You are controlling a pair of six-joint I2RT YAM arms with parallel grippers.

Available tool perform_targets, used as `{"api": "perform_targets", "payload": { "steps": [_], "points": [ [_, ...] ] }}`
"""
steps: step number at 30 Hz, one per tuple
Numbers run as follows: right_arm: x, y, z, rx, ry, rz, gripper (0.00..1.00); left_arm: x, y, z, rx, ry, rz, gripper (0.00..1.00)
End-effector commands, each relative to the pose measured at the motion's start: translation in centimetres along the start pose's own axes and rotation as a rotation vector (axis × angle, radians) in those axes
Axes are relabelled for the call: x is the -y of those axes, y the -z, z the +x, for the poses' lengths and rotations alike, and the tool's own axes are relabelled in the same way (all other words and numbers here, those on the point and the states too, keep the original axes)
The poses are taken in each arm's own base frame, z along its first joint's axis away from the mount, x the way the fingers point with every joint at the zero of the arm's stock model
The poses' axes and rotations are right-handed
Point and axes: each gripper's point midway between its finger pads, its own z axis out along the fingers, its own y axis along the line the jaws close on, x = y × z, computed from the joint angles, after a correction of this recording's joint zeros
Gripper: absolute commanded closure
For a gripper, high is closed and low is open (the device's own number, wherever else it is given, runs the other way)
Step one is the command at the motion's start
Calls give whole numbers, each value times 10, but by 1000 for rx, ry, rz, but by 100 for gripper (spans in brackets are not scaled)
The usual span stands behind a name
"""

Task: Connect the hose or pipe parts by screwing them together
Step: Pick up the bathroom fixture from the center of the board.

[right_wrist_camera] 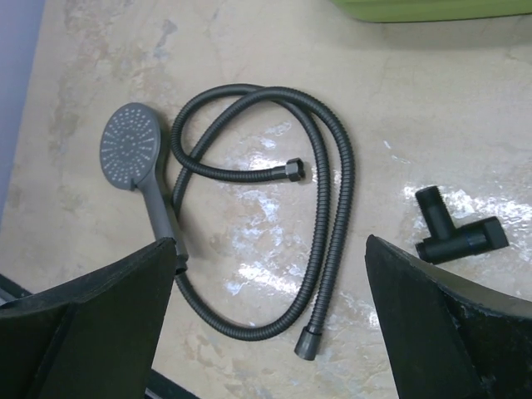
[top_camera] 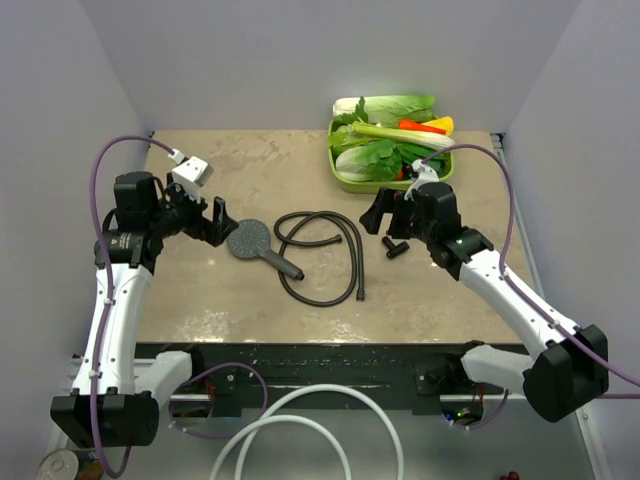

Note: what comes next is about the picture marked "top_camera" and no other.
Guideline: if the white hose loop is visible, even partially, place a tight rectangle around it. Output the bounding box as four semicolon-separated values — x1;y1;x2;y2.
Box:
208;383;405;480

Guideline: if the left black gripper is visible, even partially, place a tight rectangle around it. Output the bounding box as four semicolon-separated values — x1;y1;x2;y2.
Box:
149;173;238;245

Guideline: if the black shower hose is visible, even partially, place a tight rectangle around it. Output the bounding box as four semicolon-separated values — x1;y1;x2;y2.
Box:
273;210;368;307

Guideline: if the green celery stalk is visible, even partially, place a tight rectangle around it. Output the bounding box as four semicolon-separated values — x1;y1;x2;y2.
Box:
349;122;455;150

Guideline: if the tin can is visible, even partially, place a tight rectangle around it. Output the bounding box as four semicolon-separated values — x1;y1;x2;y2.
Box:
35;449;104;480

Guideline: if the black T-shaped fitting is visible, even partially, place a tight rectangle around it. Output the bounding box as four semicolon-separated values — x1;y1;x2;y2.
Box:
382;236;410;260

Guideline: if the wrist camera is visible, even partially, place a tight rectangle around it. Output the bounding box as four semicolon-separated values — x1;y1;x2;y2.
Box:
168;149;214;203
404;159;439;200

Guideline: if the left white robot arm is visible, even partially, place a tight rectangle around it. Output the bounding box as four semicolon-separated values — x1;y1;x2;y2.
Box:
50;161;238;448

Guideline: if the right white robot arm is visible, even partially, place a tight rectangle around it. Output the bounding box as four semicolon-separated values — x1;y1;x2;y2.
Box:
360;182;609;423

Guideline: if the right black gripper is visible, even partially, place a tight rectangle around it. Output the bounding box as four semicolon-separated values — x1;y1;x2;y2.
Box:
359;187;435;244

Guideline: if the napa cabbage in front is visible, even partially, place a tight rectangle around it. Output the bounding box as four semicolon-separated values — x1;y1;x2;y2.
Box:
335;139;402;182

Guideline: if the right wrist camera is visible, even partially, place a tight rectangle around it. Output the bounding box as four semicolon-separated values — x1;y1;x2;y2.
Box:
404;159;439;200

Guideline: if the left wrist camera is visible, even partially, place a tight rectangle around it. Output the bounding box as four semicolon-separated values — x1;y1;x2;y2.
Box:
168;149;214;203

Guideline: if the yellow pepper piece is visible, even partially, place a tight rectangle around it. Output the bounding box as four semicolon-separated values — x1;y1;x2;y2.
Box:
423;116;455;136

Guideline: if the black mounting base plate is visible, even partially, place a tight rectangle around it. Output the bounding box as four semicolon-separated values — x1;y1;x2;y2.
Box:
135;343;502;417

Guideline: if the dark green leafy vegetable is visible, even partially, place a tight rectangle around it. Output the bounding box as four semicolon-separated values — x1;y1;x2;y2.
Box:
396;143;452;178

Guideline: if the green vegetable tray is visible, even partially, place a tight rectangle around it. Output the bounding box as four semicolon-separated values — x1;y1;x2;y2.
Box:
327;119;455;193

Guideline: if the napa cabbage at back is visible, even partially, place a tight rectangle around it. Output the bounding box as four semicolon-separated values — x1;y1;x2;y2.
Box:
332;95;436;127

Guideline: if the grey shower head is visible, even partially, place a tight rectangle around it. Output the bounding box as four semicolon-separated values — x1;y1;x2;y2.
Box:
226;219;304;281

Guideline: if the orange carrot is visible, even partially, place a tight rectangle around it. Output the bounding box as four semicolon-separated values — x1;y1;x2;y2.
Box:
398;119;448;136

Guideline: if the napa cabbage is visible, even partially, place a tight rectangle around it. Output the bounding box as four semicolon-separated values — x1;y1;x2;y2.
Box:
335;139;402;182
332;95;436;127

